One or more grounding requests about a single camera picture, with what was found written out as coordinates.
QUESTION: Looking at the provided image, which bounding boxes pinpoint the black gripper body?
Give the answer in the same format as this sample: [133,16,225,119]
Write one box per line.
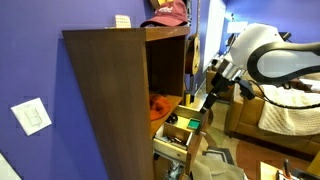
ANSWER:
[209,70,237,97]

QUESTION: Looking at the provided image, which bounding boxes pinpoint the wooden drawer with cream compartments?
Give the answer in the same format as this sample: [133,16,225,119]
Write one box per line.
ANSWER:
[152,104,210,176]

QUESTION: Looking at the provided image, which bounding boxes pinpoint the red knit beanie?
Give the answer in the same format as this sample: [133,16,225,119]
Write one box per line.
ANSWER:
[148,93,174,122]

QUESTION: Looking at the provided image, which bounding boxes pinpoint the wooden drawer holding black plastic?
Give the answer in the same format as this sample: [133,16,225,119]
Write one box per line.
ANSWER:
[153,154,188,180]

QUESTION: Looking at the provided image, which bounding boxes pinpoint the dark wooden shelf cabinet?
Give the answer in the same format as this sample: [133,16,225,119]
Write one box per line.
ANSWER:
[61,25,192,180]

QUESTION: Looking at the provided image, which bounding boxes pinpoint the yellow pole with black cap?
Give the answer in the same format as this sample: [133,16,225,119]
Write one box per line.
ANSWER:
[184,93,192,108]

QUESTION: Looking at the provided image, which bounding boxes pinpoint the small green box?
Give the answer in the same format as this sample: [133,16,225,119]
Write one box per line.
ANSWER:
[186,117,202,131]

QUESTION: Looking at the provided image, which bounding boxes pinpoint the brown leather sofa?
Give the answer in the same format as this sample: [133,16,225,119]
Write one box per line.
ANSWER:
[224,71,320,158]

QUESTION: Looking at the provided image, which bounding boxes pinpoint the small black object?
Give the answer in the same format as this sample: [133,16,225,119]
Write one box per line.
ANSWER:
[165,112,180,125]

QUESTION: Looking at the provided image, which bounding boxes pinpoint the brown acoustic guitar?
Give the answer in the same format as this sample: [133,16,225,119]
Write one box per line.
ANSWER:
[184,0,202,76]

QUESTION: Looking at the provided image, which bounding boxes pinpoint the grey cloth cover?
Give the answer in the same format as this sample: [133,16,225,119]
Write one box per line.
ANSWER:
[189,154,248,180]

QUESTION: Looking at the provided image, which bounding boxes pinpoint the cream knit blanket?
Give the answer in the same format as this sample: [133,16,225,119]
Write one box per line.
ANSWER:
[257,72,320,137]

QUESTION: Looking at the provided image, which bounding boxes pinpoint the multicolour patterned rug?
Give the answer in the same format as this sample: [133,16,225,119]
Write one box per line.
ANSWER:
[199,131,318,180]

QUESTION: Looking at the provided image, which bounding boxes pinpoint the maroon baseball cap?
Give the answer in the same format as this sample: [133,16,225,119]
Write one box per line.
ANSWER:
[139,0,190,29]

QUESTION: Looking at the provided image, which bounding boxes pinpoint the small white box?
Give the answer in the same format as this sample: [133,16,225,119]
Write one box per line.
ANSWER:
[114,14,133,30]

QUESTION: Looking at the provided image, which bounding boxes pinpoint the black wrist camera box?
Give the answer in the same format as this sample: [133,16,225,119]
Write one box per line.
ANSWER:
[234,78,257,101]

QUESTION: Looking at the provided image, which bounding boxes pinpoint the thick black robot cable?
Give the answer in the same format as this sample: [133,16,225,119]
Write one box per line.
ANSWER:
[248,79,320,111]

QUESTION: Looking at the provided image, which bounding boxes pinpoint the white light switch plate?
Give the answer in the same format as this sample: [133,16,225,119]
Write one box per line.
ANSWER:
[9,96,54,137]

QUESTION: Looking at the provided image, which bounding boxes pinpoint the white wall plate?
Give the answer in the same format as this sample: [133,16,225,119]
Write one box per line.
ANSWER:
[0,152,23,180]

